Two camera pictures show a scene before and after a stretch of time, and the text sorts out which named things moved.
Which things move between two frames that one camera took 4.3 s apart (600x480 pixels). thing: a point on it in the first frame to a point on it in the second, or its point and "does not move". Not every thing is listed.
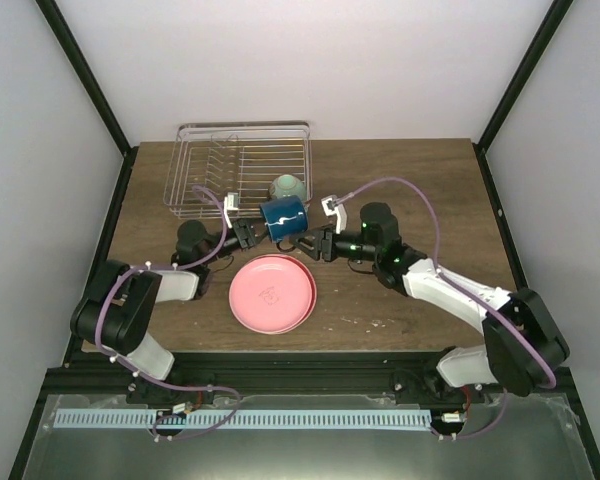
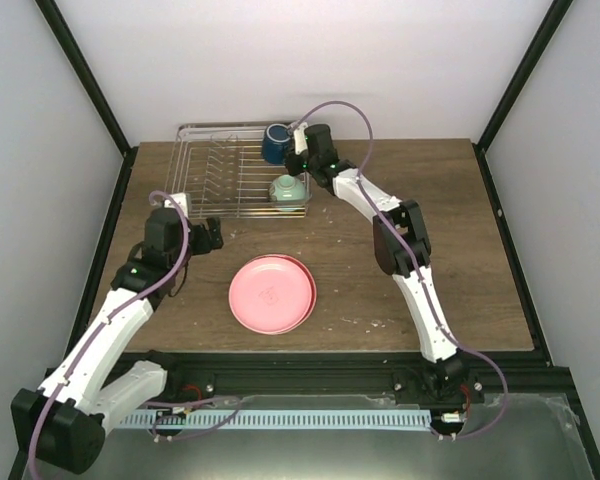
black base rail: (92, 373) does not move
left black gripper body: (238, 227) to (204, 245)
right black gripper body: (328, 234) to (293, 168)
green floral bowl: (288, 185) does not move
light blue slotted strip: (244, 418) does not move
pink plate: (271, 294) does not move
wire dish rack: (211, 159) does not move
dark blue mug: (285, 218) to (275, 142)
